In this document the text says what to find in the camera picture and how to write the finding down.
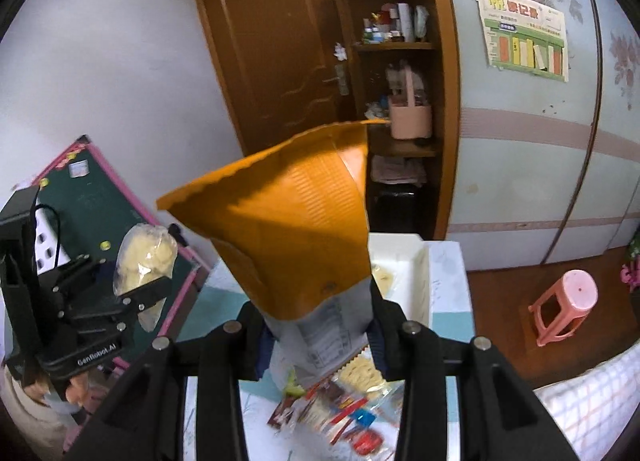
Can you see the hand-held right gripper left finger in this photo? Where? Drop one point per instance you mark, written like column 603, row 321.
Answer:
column 261, row 361

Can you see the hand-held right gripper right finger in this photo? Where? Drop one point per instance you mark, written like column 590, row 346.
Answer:
column 395, row 341

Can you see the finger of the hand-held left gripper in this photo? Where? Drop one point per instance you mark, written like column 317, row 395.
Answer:
column 100, row 322
column 145, row 293

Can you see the clear packet of yellow snack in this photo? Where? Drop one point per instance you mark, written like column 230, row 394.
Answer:
column 145, row 253

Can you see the pile of assorted snack packets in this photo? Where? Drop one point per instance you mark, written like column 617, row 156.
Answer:
column 330, row 406

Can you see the white plastic storage box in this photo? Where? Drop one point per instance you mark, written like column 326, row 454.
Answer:
column 400, row 251

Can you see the orange snack bag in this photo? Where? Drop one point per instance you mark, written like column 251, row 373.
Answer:
column 290, row 241

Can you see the pale cracker packet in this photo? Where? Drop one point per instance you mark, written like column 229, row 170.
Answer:
column 384, row 281

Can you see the black chalkboard knob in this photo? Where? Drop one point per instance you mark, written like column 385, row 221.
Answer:
column 176, row 235

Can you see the leaf print tablecloth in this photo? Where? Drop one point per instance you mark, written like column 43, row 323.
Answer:
column 450, row 286

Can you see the dark container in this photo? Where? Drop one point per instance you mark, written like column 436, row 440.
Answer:
column 396, row 208

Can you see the folded pink cloths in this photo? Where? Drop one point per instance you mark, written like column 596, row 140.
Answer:
column 397, row 170

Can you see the pink plastic stool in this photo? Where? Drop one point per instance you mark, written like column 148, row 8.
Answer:
column 570, row 296

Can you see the white checked bedsheet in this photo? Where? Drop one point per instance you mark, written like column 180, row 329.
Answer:
column 595, row 406

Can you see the floral sliding door wardrobe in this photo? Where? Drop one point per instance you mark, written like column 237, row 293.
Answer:
column 525, row 166

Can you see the pink toy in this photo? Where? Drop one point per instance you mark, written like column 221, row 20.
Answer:
column 631, row 277

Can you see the wooden corner shelf unit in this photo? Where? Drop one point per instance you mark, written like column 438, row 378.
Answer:
column 445, row 91

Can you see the brown wooden door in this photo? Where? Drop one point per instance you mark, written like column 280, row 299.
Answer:
column 260, row 41

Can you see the white flower door hook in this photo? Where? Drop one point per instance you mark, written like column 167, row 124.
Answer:
column 340, row 51

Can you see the row of small bottles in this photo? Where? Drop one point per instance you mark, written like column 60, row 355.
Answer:
column 400, row 21

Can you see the green chalkboard with pink frame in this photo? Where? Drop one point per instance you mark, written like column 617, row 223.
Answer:
column 100, row 201

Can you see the wall poster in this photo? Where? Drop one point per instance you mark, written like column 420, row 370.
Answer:
column 525, row 31

